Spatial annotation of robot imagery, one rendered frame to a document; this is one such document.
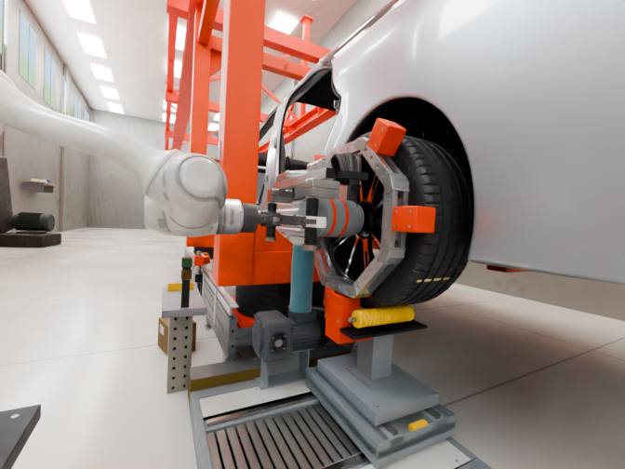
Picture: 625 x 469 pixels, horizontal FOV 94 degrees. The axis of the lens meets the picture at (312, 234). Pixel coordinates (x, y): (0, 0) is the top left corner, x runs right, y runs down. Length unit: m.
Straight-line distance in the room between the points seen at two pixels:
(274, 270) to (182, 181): 1.00
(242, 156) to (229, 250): 0.43
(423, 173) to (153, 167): 0.69
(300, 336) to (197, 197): 0.98
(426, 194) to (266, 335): 0.83
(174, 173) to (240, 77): 1.04
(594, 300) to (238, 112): 4.12
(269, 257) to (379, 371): 0.69
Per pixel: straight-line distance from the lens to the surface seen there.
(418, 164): 0.94
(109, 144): 0.62
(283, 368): 1.57
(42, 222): 8.98
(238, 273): 1.39
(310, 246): 0.80
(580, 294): 4.54
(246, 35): 1.60
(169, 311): 1.32
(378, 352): 1.24
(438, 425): 1.28
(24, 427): 1.08
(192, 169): 0.51
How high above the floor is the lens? 0.82
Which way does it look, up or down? 2 degrees down
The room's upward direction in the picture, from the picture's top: 3 degrees clockwise
